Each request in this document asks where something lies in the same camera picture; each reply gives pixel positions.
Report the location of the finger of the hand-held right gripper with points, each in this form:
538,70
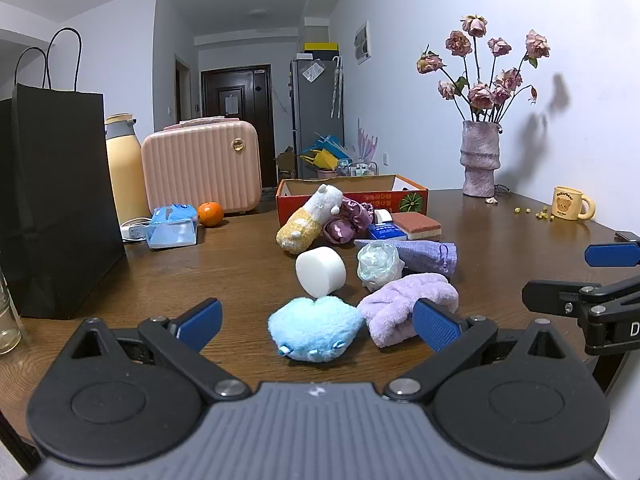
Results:
612,255
555,295

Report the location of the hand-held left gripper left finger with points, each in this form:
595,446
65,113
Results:
200,322

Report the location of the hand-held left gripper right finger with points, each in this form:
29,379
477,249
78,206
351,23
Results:
435,325

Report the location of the lavender fluffy headband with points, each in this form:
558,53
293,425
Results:
395,305

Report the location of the purple towel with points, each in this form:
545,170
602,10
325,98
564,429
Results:
427,255

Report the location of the clear mesh bath ball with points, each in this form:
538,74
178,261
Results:
379,265

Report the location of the red brown sponge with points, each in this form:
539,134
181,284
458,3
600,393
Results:
417,223

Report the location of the blue plush toy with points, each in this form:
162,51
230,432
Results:
315,325

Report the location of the orange cardboard box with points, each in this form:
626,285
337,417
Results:
400,202

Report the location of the mauve satin scrunchie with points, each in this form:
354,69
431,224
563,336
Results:
340,231

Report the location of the yellow white plush toy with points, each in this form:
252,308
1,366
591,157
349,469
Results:
307,220

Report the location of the dark flat object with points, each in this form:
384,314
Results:
629,235

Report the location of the yellow bear mug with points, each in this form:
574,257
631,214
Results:
567,205

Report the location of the scattered yellow beads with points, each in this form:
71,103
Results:
540,215

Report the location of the blue tissue pack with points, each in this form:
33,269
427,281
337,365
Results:
170,227

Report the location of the blue white small packet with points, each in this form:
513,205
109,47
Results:
387,231

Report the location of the orange fruit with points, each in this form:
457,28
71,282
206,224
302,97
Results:
210,214

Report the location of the white charger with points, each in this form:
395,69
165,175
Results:
135,231

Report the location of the white foam cylinder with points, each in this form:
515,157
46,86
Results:
320,270

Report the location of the dark purple scrunchie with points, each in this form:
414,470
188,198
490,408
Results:
357,210

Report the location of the pink ribbed suitcase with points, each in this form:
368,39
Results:
200,170

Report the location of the pink textured vase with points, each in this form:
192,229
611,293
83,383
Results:
480,160

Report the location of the yellow thermos bottle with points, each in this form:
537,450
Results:
125,175

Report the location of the dark brown door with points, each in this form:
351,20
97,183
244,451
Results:
250,150

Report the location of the brown cardboard box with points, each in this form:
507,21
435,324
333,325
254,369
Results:
286,162

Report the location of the clear glass bottle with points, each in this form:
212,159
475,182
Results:
7,320

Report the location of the lavender coral ornament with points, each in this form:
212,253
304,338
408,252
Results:
366,142

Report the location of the yellow bag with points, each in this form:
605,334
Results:
325,159

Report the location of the black paper bag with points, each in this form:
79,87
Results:
55,185

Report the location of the dried pink roses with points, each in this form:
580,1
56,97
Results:
482,95

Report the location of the blue plastic rack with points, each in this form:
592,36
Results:
330,142

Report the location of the grey refrigerator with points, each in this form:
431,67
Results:
312,110

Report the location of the white folded umbrella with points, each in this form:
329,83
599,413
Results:
340,87
334,90

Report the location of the clear plastic bag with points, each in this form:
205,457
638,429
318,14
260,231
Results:
313,72

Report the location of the white electrical panel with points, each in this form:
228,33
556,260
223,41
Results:
362,42

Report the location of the yellow black box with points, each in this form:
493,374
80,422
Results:
321,46

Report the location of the side door frame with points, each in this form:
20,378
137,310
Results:
182,90

